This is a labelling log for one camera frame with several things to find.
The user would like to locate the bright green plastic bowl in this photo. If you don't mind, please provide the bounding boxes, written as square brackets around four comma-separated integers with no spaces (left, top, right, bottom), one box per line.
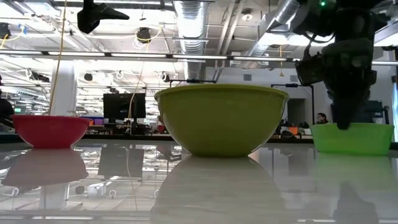
[310,122,395,156]

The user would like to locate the white round pillar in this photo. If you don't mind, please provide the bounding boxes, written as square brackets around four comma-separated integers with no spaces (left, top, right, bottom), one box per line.
[49,60,78,118]

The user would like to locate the silver ribbed ventilation duct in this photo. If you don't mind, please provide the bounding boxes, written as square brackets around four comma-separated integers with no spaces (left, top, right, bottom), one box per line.
[173,0,210,80]

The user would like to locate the thin hanging yellow cable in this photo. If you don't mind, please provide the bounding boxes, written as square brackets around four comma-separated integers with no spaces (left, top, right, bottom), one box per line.
[127,42,147,121]

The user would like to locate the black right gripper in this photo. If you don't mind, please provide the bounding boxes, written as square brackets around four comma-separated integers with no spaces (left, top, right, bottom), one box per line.
[322,39,378,131]

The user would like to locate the black overhead stand frame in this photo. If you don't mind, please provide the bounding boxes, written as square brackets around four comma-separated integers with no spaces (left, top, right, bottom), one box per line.
[270,83,315,125]
[169,78,217,88]

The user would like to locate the black ceiling-mounted device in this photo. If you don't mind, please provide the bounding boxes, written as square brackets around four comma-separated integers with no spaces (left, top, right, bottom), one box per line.
[136,27,152,44]

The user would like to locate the long ceiling light bar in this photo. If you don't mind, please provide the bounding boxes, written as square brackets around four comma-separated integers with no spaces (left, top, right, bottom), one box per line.
[0,49,398,67]

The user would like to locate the black computer monitor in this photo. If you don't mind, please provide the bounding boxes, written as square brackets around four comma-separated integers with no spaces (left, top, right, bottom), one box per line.
[103,93,147,121]

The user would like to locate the dark teal machine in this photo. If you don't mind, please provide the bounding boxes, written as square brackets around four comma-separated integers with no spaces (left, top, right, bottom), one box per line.
[362,100,391,124]

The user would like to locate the person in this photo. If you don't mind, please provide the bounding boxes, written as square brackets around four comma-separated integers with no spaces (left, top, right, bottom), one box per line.
[315,112,330,126]
[0,89,15,129]

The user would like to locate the red plastic bowl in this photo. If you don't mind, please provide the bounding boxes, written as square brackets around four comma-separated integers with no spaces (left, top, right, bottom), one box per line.
[11,114,93,149]

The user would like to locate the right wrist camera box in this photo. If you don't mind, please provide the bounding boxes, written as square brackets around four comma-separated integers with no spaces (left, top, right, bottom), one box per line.
[294,46,326,87]

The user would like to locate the large olive green bowl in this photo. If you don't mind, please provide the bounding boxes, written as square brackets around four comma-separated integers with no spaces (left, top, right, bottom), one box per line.
[154,83,290,158]

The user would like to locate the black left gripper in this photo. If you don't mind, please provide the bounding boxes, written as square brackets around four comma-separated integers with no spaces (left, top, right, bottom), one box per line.
[76,0,131,35]

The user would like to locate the silver slanted ventilation duct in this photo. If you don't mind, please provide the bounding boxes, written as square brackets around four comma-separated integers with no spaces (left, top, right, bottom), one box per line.
[241,0,301,69]

